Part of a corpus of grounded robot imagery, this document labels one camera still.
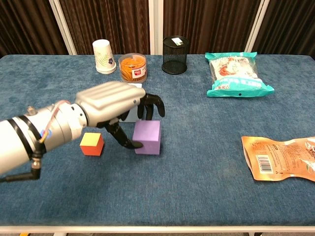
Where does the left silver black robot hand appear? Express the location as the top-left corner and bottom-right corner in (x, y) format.
(75, 82), (165, 150)

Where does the small orange yellow cube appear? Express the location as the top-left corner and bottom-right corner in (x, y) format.
(79, 132), (105, 157)

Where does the purple foam cube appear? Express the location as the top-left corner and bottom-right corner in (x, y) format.
(132, 120), (162, 156)

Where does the large light blue cube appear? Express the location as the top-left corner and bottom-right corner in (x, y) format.
(120, 83), (144, 123)

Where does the clear jar of orange toothpicks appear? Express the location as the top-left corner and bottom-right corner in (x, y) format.
(118, 53), (148, 83)

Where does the white floral paper cup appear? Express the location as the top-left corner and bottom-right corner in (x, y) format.
(92, 39), (117, 75)

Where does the black mesh pen holder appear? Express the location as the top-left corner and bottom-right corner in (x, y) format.
(161, 36), (190, 75)

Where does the dark pleated partition panel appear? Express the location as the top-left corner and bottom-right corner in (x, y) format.
(246, 0), (315, 59)
(0, 0), (77, 57)
(156, 0), (270, 56)
(49, 0), (157, 56)

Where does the blue table cloth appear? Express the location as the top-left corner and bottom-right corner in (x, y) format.
(0, 54), (315, 227)

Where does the teal snack bag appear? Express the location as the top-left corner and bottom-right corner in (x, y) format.
(205, 51), (275, 98)

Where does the orange spout pouch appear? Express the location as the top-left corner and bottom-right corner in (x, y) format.
(241, 136), (315, 183)

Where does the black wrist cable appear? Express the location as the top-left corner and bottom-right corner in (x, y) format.
(0, 137), (48, 183)

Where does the white table frame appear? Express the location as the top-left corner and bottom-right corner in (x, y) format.
(0, 225), (315, 236)

